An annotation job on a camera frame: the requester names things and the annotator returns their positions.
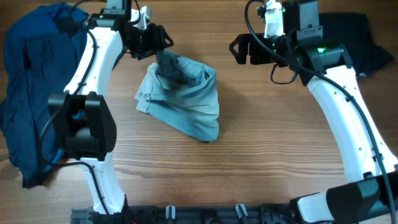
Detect dark blue shirt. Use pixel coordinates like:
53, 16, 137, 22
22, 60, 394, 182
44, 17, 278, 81
1, 3, 89, 189

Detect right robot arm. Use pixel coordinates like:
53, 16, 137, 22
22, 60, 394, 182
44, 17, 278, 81
229, 1, 397, 223

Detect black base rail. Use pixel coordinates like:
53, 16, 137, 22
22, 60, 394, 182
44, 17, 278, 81
70, 203, 291, 224

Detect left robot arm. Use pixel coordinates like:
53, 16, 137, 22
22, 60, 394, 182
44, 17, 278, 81
44, 1, 174, 218

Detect light blue denim shorts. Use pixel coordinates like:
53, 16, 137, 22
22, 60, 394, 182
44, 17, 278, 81
135, 50, 220, 142

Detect black folded garment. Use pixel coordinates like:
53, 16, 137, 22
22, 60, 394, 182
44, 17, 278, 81
319, 12, 394, 78

